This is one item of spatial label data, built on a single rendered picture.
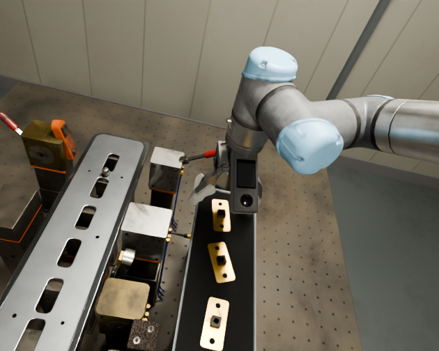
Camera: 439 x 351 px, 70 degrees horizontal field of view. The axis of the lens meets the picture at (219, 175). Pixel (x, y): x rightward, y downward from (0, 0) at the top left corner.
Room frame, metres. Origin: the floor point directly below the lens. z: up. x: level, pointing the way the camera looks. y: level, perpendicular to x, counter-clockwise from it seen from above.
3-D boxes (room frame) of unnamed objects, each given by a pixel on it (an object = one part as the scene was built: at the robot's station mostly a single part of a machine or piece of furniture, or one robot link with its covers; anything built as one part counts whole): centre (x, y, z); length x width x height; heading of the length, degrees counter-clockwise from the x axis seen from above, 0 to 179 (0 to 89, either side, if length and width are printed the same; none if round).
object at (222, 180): (0.46, -0.02, 1.32); 0.09 x 0.08 x 0.12; 16
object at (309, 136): (0.38, -0.10, 1.47); 0.11 x 0.11 x 0.08; 37
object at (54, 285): (0.25, 0.27, 0.84); 0.12 x 0.05 x 0.29; 98
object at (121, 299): (0.23, 0.09, 0.89); 0.12 x 0.08 x 0.38; 98
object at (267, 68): (0.45, -0.03, 1.48); 0.09 x 0.08 x 0.11; 37
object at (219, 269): (0.32, -0.05, 1.17); 0.08 x 0.04 x 0.01; 28
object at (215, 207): (0.43, -0.03, 1.17); 0.08 x 0.04 x 0.01; 16
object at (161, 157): (0.65, 0.15, 0.88); 0.12 x 0.07 x 0.36; 98
